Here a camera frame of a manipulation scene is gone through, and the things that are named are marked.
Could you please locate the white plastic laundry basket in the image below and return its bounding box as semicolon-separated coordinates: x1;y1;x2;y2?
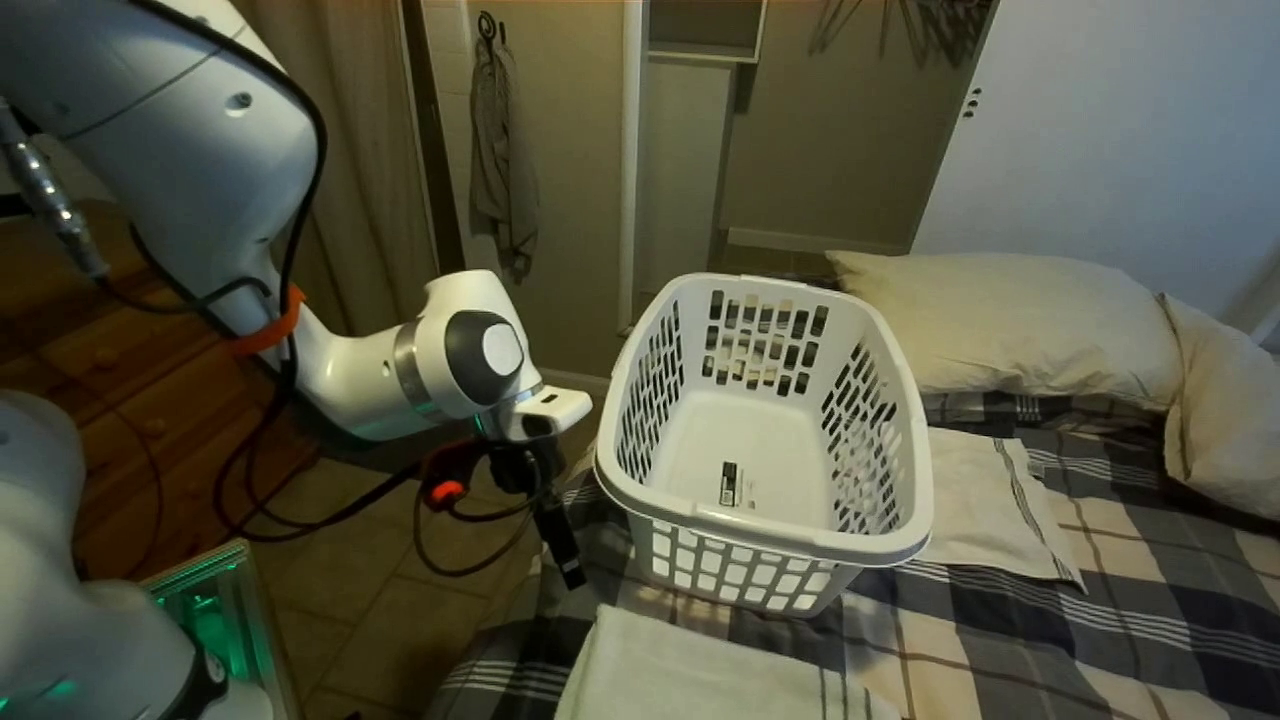
590;270;936;619

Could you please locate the grey hanging garment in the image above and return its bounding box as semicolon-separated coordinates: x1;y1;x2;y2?
465;9;543;287

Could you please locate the white door frame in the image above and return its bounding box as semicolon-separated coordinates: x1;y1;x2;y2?
611;0;774;339

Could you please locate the large cream pillow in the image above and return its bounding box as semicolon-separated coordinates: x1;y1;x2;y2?
826;248;1186;415

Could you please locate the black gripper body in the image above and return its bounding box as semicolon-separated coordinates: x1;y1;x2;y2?
484;429;570;513

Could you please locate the white door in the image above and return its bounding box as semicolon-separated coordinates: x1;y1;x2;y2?
907;0;1280;321

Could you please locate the wooden dresser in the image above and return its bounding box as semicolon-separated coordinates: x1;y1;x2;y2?
0;212;324;583

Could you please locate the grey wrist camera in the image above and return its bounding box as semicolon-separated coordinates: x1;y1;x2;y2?
507;378;598;444

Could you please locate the cream towel with stripes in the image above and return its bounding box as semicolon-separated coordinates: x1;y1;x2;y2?
553;600;873;720

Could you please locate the small cream pillow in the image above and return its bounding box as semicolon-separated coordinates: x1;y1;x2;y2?
1157;293;1280;524

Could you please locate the folded cream towel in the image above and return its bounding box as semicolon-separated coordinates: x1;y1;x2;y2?
920;425;1090;593

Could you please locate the plaid bed blanket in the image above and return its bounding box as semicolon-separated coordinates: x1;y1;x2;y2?
426;388;1280;720

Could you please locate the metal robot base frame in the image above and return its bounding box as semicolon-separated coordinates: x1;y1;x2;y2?
141;535;301;720

